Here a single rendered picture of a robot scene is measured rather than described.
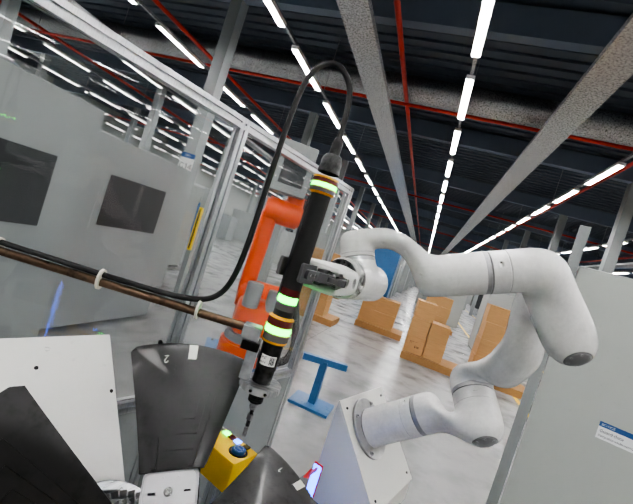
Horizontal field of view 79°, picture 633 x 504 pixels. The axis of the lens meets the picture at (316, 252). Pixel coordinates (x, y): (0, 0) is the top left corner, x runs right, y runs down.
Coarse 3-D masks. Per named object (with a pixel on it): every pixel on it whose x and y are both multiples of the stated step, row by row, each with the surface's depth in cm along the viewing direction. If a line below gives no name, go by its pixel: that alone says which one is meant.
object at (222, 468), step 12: (216, 444) 108; (228, 444) 110; (240, 444) 112; (216, 456) 106; (228, 456) 105; (240, 456) 106; (252, 456) 109; (204, 468) 107; (216, 468) 105; (228, 468) 103; (240, 468) 105; (216, 480) 105; (228, 480) 103
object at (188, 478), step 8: (160, 472) 63; (168, 472) 63; (176, 472) 63; (184, 472) 63; (192, 472) 63; (144, 480) 62; (152, 480) 62; (160, 480) 62; (168, 480) 62; (176, 480) 62; (184, 480) 62; (192, 480) 62; (144, 488) 61; (152, 488) 61; (160, 488) 61; (176, 488) 62; (184, 488) 62; (192, 488) 62; (144, 496) 61; (152, 496) 61; (160, 496) 61; (176, 496) 61; (184, 496) 61; (192, 496) 61
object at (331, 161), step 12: (336, 144) 62; (324, 156) 62; (336, 156) 61; (324, 168) 61; (336, 168) 61; (264, 348) 62; (276, 348) 62; (264, 360) 62; (276, 360) 62; (264, 372) 62; (264, 384) 62; (252, 396) 62
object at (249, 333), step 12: (240, 336) 62; (252, 336) 62; (252, 348) 61; (252, 360) 62; (240, 372) 62; (252, 372) 66; (240, 384) 62; (252, 384) 61; (276, 384) 64; (264, 396) 60; (276, 396) 62
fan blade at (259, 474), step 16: (272, 448) 90; (256, 464) 83; (272, 464) 85; (288, 464) 88; (240, 480) 78; (256, 480) 79; (272, 480) 81; (288, 480) 83; (224, 496) 73; (240, 496) 74; (256, 496) 75; (272, 496) 77; (288, 496) 79; (304, 496) 82
